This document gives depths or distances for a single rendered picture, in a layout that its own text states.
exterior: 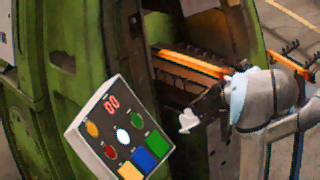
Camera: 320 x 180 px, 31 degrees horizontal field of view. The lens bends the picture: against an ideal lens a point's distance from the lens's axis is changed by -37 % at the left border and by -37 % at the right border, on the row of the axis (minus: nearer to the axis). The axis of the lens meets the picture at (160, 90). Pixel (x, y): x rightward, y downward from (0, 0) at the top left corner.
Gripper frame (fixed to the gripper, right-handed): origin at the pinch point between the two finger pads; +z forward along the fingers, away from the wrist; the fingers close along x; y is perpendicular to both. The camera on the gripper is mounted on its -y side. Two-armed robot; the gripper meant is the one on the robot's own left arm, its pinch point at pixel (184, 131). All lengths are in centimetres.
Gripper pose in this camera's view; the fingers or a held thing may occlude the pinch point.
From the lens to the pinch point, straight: 245.0
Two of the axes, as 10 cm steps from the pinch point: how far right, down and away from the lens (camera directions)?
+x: -4.1, 4.6, -7.9
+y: -5.9, -8.0, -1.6
